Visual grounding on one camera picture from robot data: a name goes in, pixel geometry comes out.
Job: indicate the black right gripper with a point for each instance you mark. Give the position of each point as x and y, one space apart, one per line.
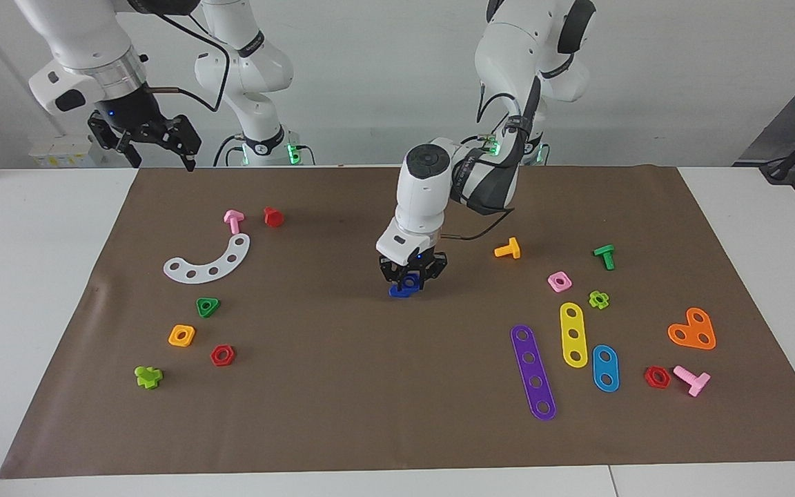
128 114

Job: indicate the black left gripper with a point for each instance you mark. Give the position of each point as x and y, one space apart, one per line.
415 264

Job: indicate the blue square toy nut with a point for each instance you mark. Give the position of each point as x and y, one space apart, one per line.
406 283

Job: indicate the blue triangle-head toy screw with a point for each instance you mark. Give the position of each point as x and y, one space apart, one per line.
396 293

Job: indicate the orange toy screw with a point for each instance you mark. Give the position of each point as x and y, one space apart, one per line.
511 250

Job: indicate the pink toy screw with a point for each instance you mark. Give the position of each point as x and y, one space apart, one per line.
233 219
695 382

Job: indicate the pink square toy nut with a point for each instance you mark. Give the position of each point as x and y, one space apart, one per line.
553 284

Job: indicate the red toy screw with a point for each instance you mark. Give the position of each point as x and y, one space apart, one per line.
273 218

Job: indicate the green triangle toy nut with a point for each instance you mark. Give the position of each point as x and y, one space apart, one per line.
199 304

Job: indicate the lime flower toy nut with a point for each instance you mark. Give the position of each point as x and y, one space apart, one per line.
594 304

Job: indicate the green toy screw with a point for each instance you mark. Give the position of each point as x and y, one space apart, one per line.
606 255

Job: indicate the orange square toy nut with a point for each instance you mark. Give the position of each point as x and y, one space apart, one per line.
173 338

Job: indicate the red hexagon toy nut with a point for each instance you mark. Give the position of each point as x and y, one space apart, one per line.
649 378
215 357

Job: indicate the lime cross-head toy screw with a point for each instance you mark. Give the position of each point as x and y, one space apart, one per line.
148 378

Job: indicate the white power strip box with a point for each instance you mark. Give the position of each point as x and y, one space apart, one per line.
66 150

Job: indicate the brown table mat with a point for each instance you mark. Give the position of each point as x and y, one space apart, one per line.
384 359

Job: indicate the white curved five-hole plate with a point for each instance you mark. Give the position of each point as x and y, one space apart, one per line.
223 266

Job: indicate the purple four-hole strip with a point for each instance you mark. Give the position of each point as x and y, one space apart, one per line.
533 370

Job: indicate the yellow three-hole strip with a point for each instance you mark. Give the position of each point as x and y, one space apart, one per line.
572 323

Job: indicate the blue two-hole strip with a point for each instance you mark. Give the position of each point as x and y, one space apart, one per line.
605 368

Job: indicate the orange heart three-hole plate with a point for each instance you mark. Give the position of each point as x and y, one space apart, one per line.
693 331

